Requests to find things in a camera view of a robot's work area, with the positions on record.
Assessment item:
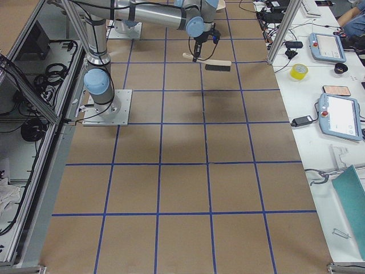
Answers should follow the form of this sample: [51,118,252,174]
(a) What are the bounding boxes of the teach pendant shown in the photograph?
[309,33,346,63]
[318,93,363,142]

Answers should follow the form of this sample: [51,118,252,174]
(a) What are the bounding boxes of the beige dustpan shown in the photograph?
[216,0,226,12]

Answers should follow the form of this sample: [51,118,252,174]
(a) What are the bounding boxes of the smartphone orange screen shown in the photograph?
[322,86,351,96]

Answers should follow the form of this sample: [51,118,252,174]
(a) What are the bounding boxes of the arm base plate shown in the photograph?
[82,90,132,126]
[107,21,142,40]

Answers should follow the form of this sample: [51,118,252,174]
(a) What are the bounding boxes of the black adapter upper table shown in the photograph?
[285,41,303,49]

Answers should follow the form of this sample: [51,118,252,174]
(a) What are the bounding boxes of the lower teach pendant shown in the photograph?
[318,93,363,142]

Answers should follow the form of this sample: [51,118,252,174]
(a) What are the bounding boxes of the white hand brush black bristles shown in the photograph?
[182,53,232,72]

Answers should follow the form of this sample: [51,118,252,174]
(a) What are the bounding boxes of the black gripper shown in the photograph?
[192,31,212,62]

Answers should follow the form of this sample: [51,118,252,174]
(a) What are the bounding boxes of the person in blue shirt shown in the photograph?
[337,4,364,37]

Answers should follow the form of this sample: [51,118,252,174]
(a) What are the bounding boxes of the black power adapter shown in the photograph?
[290,115,314,127]

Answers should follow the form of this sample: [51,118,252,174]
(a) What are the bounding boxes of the aluminium frame post right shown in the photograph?
[267,0,302,65]

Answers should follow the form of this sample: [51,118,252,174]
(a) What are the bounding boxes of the yellow tape roll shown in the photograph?
[290,63,309,80]

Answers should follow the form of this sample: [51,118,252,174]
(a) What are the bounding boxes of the teal board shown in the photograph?
[332,165,364,260]

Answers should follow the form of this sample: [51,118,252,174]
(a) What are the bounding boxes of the coiled black cables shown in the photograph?
[34,63,68,99]

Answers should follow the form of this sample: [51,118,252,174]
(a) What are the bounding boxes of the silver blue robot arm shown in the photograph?
[66,1,220,118]

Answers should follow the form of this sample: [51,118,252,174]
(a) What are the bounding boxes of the upper teach pendant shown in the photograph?
[309,33,346,63]

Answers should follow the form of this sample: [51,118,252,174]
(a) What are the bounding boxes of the aluminium frame left enclosure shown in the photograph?
[1,1,86,273]

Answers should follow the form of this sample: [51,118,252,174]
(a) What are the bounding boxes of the wrist camera black blue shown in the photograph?
[211,29,221,45]

